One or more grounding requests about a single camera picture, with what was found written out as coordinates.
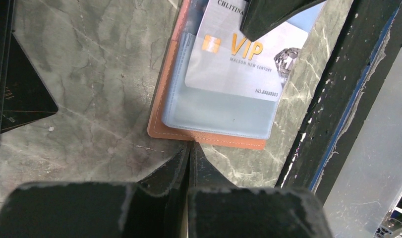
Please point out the silver VIP card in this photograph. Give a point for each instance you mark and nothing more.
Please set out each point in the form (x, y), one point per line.
(223, 60)

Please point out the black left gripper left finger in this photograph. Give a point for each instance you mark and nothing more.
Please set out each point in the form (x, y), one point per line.
(150, 208)

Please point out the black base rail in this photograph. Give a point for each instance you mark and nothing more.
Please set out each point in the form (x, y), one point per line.
(369, 41)

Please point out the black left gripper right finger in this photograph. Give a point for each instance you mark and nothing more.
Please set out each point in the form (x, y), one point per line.
(217, 208)

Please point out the black card stack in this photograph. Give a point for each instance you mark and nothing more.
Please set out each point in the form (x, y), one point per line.
(24, 98)

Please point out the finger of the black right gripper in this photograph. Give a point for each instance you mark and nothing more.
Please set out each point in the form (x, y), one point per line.
(262, 16)

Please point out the tan leather card holder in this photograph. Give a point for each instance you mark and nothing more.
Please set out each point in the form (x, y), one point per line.
(183, 113)

